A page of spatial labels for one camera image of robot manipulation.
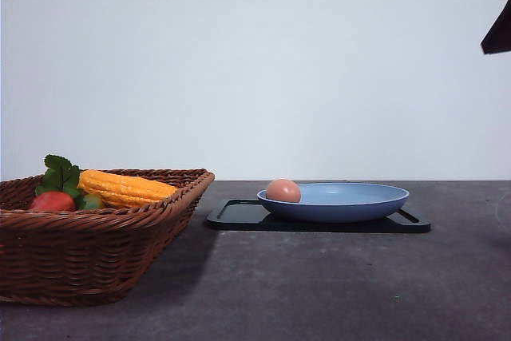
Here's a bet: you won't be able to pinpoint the brown egg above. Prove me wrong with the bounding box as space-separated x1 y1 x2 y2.
267 179 301 203

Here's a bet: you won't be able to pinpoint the blue round plate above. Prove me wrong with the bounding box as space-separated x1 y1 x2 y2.
257 182 410 223

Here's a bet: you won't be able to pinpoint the brown wicker basket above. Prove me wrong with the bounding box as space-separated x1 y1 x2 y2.
0 169 215 307

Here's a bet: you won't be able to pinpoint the black rectangular tray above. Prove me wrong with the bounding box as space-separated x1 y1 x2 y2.
206 199 431 233

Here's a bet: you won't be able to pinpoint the yellow toy corn cob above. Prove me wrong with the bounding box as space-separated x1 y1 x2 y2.
78 170 178 206

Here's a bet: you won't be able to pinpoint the green toy pepper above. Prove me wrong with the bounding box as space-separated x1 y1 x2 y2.
82 194 103 210

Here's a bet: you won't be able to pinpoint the green plastic leaves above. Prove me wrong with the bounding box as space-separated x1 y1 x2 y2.
35 154 83 199

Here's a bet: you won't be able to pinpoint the red toy tomato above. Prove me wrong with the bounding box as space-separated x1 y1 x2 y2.
30 191 76 211

